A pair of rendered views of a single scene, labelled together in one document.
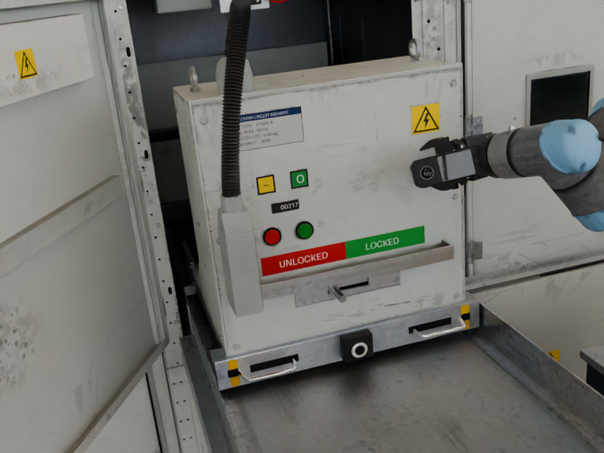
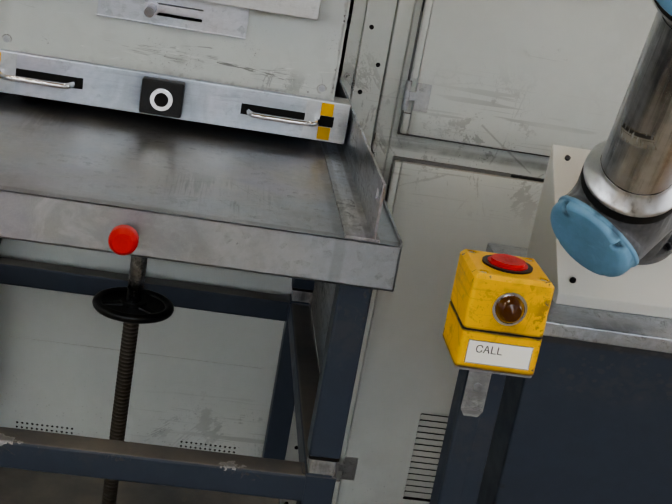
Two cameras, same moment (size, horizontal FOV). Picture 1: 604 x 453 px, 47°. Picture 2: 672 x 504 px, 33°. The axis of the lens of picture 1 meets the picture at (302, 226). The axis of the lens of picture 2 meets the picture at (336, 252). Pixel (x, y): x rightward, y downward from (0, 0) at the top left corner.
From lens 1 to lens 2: 0.78 m
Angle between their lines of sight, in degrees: 8
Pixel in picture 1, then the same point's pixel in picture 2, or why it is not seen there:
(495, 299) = (433, 183)
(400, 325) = (230, 96)
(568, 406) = (361, 207)
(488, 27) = not seen: outside the picture
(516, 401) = (307, 191)
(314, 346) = (106, 77)
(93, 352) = not seen: outside the picture
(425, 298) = (276, 75)
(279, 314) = (73, 16)
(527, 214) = (507, 71)
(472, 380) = (279, 170)
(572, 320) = not seen: hidden behind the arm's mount
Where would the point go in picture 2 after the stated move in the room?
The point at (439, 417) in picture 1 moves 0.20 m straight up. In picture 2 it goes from (198, 172) to (220, 16)
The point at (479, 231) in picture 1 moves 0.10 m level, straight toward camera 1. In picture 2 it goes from (430, 70) to (407, 73)
